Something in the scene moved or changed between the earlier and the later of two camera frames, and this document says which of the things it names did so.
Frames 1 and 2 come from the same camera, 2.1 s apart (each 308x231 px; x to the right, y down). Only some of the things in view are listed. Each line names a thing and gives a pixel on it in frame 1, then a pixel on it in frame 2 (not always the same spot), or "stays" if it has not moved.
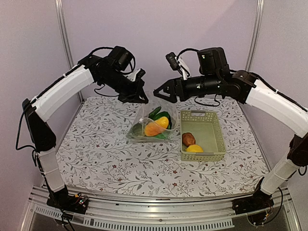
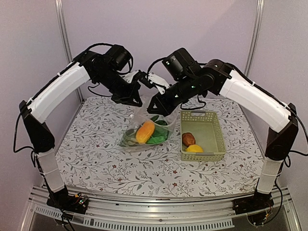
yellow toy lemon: [194, 148] stays
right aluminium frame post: [256, 31] stays
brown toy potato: [188, 139] stays
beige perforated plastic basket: [205, 127] stays
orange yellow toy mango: [158, 126] -> [145, 132]
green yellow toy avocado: [137, 129] -> [129, 138]
